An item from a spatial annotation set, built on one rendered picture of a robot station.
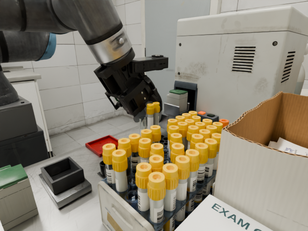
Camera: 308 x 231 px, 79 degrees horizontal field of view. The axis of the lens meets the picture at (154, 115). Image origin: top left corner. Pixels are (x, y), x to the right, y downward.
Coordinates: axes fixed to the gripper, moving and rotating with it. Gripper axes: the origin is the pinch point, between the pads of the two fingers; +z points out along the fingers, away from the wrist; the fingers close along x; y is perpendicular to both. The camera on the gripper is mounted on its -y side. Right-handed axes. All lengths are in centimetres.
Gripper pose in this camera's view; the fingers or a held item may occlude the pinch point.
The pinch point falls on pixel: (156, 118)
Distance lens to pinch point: 49.9
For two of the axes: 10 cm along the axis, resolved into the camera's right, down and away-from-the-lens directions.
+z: 3.5, 6.9, 6.3
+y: -6.1, 6.8, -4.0
